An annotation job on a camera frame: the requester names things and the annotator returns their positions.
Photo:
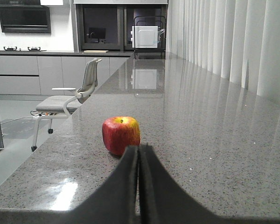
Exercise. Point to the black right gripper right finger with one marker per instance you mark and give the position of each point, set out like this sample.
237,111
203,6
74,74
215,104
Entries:
162,200

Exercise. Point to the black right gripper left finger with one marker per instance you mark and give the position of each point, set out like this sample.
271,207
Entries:
114,201

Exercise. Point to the red yellow apple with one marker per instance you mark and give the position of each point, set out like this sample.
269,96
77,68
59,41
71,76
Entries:
120,132

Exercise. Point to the white office chair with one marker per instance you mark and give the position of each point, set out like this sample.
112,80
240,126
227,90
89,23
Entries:
61,106

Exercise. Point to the wooden cutting board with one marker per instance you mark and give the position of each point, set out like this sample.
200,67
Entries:
95,51

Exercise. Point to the grey kitchen base cabinets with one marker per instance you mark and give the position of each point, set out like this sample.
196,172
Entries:
40,75

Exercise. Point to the white microwave oven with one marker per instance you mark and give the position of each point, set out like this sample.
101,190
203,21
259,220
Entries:
144,37

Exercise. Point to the gas stove burner right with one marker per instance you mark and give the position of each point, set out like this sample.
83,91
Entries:
34,49

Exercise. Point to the gas stove burner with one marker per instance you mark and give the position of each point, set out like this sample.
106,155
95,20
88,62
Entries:
10,48
34,49

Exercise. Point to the white vertical curtain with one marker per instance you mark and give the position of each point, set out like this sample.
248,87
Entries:
236,39

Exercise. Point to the gas stove burner left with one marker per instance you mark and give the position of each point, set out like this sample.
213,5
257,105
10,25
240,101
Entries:
10,48

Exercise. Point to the black range hood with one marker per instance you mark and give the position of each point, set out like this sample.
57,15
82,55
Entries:
25,19

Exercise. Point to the power strip with cables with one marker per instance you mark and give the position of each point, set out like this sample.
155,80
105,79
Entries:
38,114

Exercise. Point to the dark glass wall cabinet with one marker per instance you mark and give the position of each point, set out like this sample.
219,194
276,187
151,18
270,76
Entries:
109,26

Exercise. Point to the black wire rack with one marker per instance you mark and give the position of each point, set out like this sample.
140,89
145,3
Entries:
160,22

